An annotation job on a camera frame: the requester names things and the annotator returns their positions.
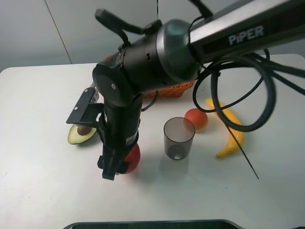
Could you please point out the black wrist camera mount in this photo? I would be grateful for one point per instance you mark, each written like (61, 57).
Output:
(87, 109)

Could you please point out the grey translucent plastic cup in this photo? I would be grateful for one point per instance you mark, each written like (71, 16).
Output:
(178, 137)

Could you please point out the yellow banana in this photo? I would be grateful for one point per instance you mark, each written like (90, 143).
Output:
(236, 138)

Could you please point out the dark base edge at bottom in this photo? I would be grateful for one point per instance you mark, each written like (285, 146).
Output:
(180, 224)

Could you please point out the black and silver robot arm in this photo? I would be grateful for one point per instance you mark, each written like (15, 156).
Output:
(162, 55)

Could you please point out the orange wicker basket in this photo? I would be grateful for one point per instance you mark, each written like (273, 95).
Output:
(169, 92)

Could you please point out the red apple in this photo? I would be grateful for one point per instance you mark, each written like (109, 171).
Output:
(131, 161)

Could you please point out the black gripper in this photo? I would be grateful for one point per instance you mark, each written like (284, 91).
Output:
(118, 128)

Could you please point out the halved avocado with pit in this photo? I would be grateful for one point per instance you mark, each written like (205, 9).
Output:
(80, 134)

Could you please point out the orange peach fruit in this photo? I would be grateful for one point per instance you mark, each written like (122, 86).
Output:
(198, 118)

